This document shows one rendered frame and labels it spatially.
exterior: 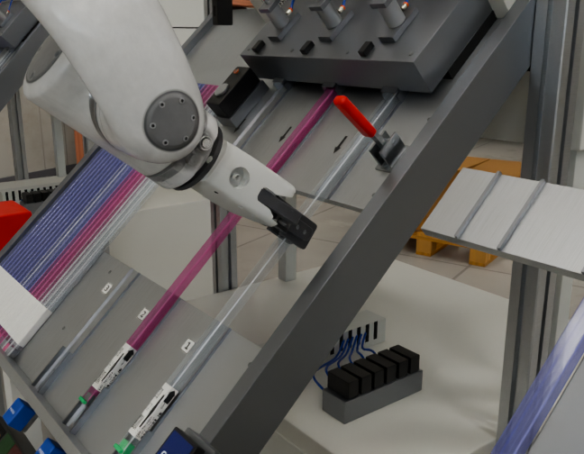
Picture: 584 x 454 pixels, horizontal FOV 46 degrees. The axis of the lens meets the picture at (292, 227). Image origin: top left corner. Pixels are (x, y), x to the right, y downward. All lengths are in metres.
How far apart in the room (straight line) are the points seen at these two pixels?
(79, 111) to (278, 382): 0.31
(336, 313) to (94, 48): 0.35
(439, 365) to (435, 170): 0.50
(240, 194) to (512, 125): 0.50
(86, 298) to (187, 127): 0.48
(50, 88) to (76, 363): 0.42
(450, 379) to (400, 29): 0.58
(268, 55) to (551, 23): 0.37
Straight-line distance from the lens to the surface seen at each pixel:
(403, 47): 0.80
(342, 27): 0.90
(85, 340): 0.91
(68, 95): 0.58
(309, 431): 0.99
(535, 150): 0.86
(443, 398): 1.09
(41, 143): 5.71
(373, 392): 1.02
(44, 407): 0.86
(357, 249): 0.69
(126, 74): 0.51
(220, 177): 0.64
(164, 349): 0.79
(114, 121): 0.53
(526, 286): 0.90
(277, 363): 0.67
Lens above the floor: 1.15
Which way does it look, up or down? 16 degrees down
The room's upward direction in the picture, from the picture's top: straight up
